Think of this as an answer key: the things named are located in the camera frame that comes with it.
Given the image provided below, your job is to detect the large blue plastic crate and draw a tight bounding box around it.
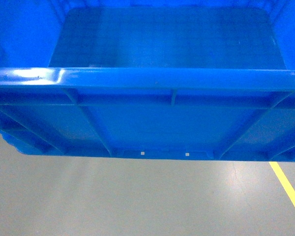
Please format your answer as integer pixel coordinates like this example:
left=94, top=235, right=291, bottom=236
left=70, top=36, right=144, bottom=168
left=0, top=0, right=295, bottom=162

